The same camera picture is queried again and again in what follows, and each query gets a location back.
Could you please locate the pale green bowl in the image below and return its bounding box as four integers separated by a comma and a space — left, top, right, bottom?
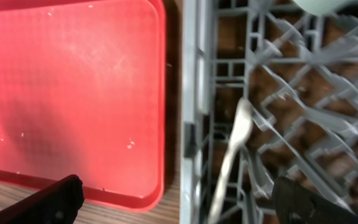
293, 0, 353, 16

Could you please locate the white plastic spoon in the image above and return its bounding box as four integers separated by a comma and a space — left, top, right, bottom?
208, 98, 254, 224

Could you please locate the red serving tray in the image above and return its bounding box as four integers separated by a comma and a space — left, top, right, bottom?
0, 0, 166, 212

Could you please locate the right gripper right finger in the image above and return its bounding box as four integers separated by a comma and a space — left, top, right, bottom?
272, 177, 358, 224

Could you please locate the grey dishwasher rack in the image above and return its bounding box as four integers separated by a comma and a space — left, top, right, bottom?
180, 0, 358, 223

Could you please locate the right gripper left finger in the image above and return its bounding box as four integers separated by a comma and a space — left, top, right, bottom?
0, 175, 84, 224

